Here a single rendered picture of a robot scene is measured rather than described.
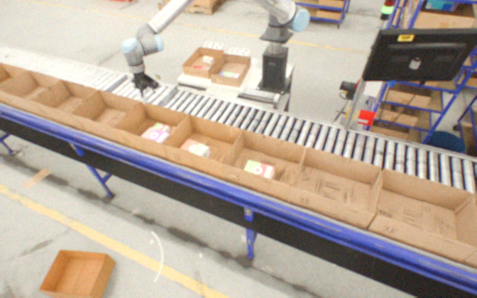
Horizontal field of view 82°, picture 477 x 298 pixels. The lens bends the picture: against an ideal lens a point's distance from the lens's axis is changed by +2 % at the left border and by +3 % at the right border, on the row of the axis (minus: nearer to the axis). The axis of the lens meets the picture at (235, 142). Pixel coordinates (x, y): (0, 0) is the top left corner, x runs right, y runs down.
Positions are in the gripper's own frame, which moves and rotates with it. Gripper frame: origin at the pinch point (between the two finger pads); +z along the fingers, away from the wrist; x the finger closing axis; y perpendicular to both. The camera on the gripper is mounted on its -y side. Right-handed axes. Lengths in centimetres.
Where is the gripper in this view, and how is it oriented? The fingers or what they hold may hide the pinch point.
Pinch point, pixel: (150, 98)
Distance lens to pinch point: 181.2
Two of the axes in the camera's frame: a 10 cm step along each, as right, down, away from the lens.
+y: -9.1, -2.7, 3.2
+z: 0.5, 6.8, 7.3
